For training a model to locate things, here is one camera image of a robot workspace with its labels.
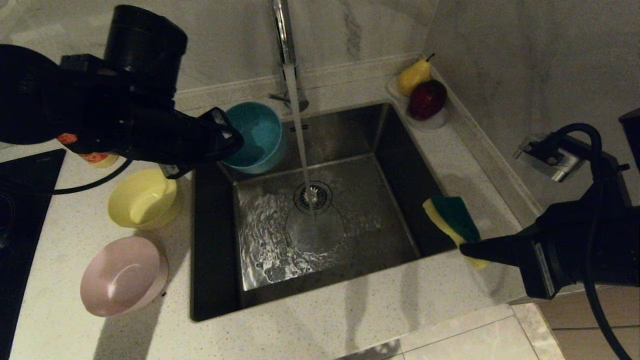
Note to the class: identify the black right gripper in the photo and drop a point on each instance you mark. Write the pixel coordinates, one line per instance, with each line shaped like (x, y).
(590, 250)

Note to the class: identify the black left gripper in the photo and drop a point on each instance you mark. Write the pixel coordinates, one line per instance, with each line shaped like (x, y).
(175, 140)

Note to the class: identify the blue plastic bowl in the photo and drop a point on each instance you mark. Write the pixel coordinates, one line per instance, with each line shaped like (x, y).
(262, 135)

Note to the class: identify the green yellow sponge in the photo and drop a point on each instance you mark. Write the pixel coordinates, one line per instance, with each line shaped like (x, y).
(452, 215)

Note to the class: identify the chrome faucet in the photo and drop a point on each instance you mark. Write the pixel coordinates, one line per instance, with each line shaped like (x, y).
(282, 35)

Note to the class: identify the orange detergent bottle yellow cap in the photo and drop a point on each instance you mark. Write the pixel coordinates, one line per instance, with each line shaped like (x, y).
(97, 159)

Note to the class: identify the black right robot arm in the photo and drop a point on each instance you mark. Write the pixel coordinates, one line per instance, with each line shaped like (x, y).
(631, 140)

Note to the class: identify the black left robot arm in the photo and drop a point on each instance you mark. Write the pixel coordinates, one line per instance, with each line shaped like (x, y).
(75, 100)

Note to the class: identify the stainless steel sink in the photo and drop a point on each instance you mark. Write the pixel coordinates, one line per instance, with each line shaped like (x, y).
(375, 225)

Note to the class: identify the running water stream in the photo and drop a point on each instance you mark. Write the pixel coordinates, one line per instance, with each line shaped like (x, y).
(300, 135)

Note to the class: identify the yellow plastic bowl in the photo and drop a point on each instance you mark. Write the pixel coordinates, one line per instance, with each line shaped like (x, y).
(145, 200)

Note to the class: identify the round metal drain strainer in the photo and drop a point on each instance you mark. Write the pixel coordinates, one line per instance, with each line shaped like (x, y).
(322, 200)

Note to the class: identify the small white dish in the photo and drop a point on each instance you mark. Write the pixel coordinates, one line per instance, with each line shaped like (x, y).
(431, 123)

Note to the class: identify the pink plastic bowl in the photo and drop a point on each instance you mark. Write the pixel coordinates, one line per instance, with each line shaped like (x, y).
(122, 275)

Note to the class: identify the dark red apple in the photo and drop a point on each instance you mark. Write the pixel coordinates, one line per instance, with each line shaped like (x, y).
(426, 100)

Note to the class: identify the yellow pear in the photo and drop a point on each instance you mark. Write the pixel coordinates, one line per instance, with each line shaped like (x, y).
(412, 76)

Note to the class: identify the black induction cooktop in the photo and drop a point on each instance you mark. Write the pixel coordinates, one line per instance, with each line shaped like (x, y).
(25, 210)

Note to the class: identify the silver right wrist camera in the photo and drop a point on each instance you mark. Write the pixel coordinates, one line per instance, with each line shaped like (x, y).
(550, 157)

